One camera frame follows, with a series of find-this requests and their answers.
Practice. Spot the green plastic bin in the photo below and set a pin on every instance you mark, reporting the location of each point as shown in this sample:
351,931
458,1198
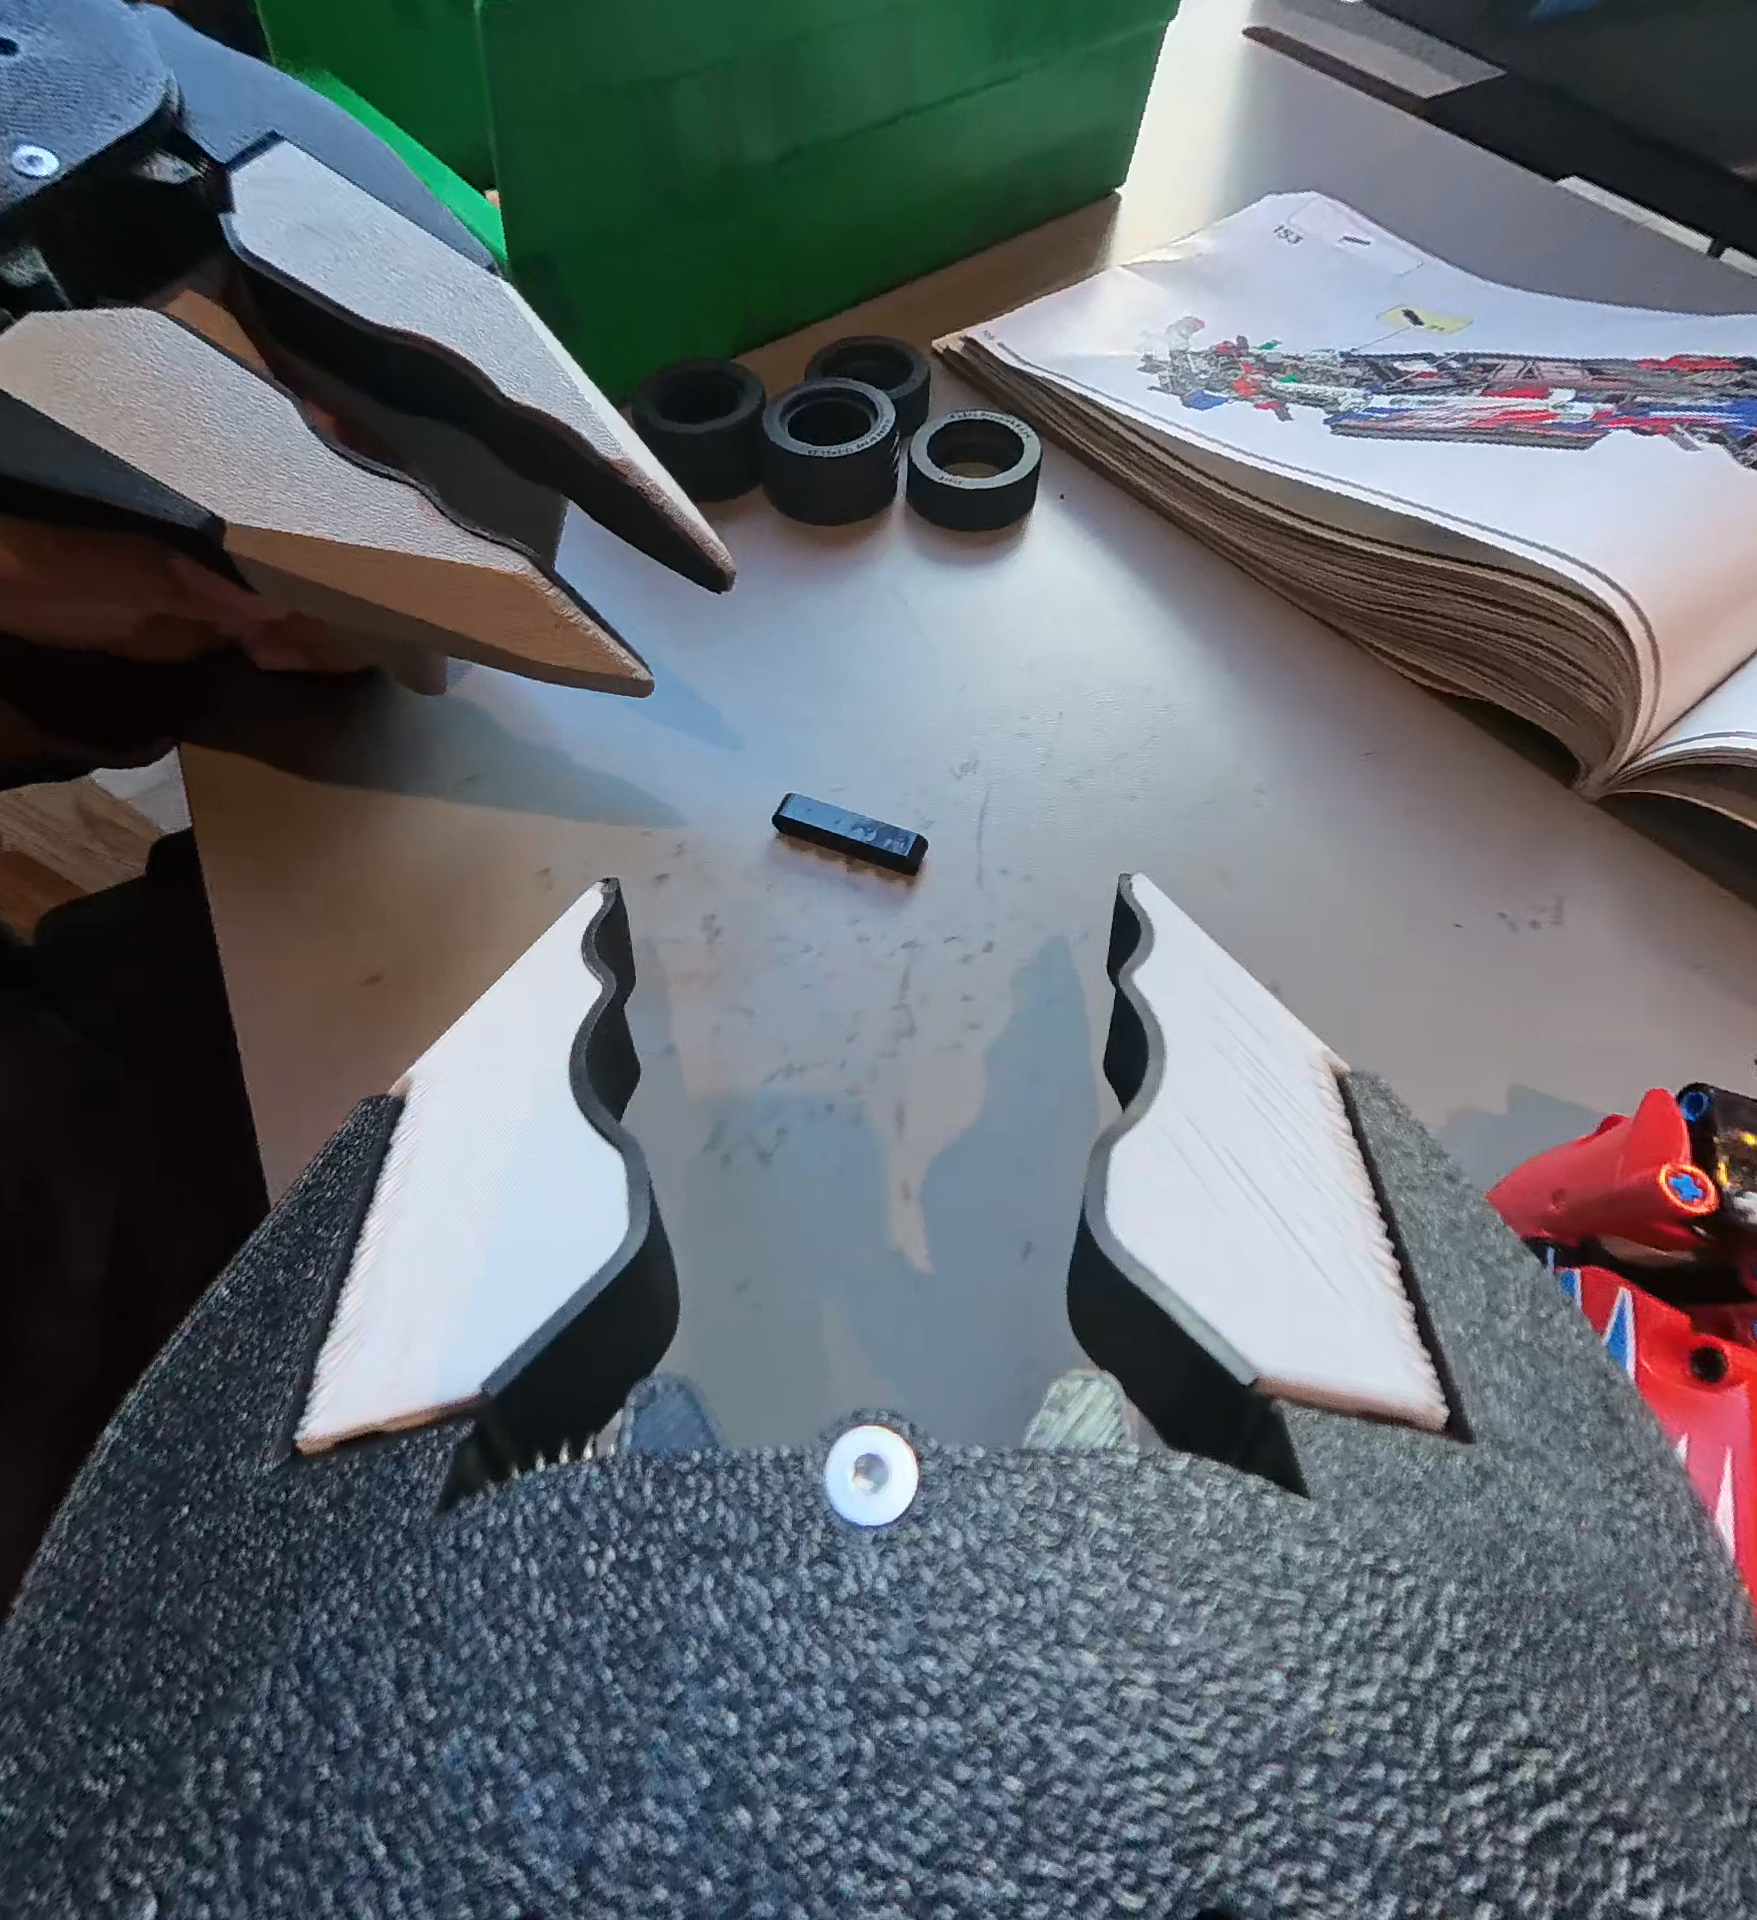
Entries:
819,151

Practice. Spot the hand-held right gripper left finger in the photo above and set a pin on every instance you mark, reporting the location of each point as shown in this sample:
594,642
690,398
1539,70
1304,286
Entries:
502,1201

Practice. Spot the open instruction booklet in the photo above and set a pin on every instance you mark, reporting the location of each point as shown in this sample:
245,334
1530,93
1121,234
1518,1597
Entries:
1494,494

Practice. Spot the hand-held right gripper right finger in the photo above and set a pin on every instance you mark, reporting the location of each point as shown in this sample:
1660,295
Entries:
1268,1215

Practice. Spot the toy brick race car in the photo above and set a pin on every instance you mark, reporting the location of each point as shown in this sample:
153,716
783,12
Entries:
1687,1351

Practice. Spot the black toy beam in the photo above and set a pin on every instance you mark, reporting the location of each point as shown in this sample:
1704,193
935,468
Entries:
850,836

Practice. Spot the grey desk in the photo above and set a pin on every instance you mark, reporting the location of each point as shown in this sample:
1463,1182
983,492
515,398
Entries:
893,674

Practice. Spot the person's left hand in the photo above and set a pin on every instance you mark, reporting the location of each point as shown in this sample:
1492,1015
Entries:
68,579

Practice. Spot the black toy wheel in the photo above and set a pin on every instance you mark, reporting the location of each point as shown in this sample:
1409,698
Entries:
831,472
975,488
699,434
871,368

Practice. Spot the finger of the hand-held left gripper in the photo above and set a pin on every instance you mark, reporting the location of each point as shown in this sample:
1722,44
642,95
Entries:
249,450
429,301

